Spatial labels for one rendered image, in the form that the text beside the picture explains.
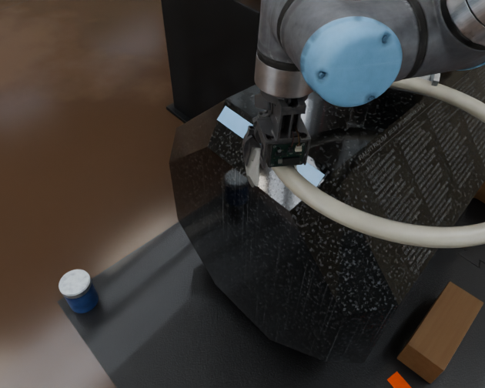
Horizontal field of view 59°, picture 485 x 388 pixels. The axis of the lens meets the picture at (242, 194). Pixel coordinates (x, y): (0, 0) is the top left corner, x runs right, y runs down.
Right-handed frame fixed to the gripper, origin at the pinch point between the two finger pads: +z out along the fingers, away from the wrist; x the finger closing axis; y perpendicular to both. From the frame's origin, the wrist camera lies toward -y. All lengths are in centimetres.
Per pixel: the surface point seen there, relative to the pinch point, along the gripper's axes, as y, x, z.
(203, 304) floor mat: -25, -10, 83
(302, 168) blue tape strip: -7.6, 9.6, 5.8
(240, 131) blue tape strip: -22.5, -0.8, 6.3
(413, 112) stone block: -20.2, 39.6, 2.6
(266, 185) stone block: -9.1, 2.8, 11.2
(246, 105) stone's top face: -27.8, 1.5, 3.1
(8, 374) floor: -13, -73, 88
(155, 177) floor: -92, -23, 81
